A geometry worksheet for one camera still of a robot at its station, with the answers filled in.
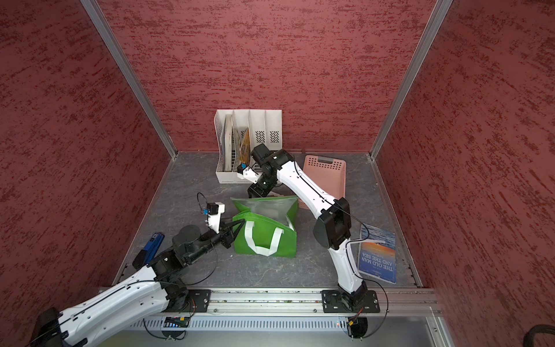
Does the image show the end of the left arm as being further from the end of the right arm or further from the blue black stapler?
the blue black stapler

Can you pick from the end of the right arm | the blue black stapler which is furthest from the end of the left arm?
the blue black stapler

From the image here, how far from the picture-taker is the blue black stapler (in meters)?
0.80
